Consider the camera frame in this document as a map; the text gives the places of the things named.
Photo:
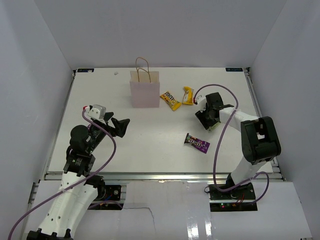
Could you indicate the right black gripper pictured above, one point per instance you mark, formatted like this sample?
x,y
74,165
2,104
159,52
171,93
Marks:
x,y
201,116

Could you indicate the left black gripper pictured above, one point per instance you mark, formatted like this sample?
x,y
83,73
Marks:
x,y
120,125

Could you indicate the green snack packet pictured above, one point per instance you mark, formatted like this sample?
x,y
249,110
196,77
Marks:
x,y
211,128

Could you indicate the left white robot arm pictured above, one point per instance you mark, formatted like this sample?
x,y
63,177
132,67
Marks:
x,y
79,186

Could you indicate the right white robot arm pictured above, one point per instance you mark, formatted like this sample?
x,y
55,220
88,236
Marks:
x,y
259,140

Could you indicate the pink paper bag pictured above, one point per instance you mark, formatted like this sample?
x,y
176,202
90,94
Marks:
x,y
144,86

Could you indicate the purple M&M packet right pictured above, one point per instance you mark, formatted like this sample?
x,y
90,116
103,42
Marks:
x,y
197,143

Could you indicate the yellow snack bar wrapper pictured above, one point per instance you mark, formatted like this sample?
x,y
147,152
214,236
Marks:
x,y
188,96

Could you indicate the yellow M&M packet centre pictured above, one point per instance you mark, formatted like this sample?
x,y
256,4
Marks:
x,y
170,100

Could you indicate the blue label right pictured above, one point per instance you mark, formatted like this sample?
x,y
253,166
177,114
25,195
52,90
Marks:
x,y
234,69

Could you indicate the blue label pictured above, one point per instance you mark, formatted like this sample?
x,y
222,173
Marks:
x,y
85,70
234,69

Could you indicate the blue label left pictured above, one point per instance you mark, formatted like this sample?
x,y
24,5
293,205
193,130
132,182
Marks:
x,y
85,70

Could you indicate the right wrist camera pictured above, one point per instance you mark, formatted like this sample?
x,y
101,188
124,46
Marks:
x,y
200,101

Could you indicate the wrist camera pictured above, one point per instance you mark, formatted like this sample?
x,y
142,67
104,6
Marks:
x,y
95,112
200,101

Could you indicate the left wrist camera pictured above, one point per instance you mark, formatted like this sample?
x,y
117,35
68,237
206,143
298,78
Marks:
x,y
95,112

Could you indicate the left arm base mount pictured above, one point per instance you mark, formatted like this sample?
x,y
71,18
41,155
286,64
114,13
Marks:
x,y
108,195

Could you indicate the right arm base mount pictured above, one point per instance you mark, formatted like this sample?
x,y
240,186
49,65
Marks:
x,y
236,200

